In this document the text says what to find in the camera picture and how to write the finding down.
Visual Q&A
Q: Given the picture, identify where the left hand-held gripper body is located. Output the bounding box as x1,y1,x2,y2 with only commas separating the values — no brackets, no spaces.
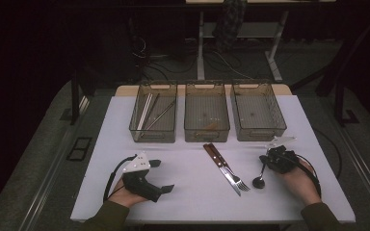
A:
122,151,163,203

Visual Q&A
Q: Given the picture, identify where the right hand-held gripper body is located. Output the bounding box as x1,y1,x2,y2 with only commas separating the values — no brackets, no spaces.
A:
265,137,300,175

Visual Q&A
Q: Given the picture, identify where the metal spoon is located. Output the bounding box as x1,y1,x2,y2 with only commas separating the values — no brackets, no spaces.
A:
251,163,268,190

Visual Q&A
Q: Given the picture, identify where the wooden-handled fork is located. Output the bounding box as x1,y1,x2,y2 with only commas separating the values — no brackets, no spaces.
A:
208,142,251,193

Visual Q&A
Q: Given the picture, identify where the transparent brown plastic bin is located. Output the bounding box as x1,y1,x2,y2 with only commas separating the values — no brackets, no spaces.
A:
183,81,231,143
230,80,287,142
128,81,178,143

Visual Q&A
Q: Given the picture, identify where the metal chopstick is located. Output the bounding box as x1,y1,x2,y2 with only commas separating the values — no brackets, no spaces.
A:
143,93,161,129
145,99,177,131

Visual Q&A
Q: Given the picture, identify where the person's left hand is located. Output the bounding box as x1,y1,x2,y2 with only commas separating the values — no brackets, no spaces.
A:
108,177,147,209

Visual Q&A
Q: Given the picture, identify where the person's right hand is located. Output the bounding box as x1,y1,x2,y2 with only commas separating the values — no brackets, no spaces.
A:
280,158,322,206

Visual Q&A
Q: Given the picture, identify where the white table cover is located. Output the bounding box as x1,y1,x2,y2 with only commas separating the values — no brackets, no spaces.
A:
69,94,357,224

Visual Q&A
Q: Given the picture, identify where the black metal stand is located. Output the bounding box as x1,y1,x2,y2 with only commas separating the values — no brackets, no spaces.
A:
69,68,97,126
290,13,370,128

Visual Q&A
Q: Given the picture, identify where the dark hanging cloth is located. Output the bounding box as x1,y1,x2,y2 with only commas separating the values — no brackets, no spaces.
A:
211,0,249,51

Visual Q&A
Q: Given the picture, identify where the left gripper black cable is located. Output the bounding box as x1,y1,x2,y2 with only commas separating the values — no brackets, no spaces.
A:
103,154,138,202

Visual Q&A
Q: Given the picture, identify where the metal floor rail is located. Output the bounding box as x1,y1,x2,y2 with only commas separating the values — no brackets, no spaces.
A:
338,124,370,219
18,95,91,231

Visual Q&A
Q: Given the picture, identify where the tangle of floor cables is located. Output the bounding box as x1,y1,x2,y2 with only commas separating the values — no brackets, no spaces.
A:
131,35,254,81

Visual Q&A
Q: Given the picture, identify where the white metal table frame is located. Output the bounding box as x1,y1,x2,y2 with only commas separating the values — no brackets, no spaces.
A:
186,0,336,83

